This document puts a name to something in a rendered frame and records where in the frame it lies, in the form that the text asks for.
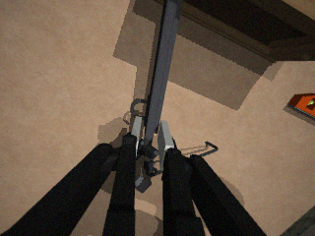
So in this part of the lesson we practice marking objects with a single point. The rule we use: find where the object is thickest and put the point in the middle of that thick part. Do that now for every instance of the brown wooden cabinet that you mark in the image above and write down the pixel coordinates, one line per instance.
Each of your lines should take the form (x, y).
(280, 35)

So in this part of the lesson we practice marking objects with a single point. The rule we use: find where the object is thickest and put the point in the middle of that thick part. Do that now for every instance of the orange spirit level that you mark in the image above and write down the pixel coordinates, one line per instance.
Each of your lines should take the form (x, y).
(304, 103)

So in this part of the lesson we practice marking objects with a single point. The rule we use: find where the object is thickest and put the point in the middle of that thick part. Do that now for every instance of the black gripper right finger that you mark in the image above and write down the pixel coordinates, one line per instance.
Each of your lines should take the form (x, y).
(186, 178)

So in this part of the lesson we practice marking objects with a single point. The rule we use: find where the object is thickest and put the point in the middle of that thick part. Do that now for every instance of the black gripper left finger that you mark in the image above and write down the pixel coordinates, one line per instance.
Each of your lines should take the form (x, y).
(58, 212)

